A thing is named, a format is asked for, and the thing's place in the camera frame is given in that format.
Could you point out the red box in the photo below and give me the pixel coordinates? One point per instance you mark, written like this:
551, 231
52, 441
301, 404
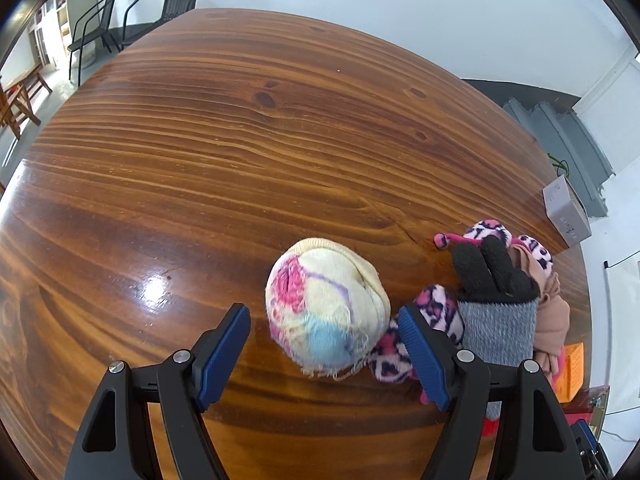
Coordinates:
592, 399

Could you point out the cream pink blue knit hat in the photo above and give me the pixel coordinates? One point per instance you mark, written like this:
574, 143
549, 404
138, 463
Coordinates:
325, 300

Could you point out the orange container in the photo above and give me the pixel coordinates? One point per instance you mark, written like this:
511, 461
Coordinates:
572, 370

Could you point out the grey staircase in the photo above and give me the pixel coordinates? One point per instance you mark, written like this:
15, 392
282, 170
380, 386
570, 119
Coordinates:
570, 150

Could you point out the black and grey knit glove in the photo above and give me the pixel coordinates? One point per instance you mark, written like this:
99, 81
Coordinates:
495, 320

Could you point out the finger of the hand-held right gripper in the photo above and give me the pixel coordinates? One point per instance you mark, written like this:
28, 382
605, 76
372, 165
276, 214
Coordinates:
584, 434

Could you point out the pink knotted fabric tube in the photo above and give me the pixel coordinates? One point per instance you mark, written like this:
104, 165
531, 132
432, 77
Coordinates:
491, 426

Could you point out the pink leopard print fleece hat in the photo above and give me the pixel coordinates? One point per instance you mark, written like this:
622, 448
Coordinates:
440, 305

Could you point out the grey rectangular box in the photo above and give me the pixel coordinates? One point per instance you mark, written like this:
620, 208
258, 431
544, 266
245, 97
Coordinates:
565, 210

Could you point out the tan ribbed scarf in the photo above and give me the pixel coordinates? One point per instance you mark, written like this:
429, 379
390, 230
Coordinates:
550, 320

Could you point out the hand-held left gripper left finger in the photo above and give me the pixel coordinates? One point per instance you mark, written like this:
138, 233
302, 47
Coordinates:
222, 355

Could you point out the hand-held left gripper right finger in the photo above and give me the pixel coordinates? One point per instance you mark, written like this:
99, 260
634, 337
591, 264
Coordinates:
425, 355

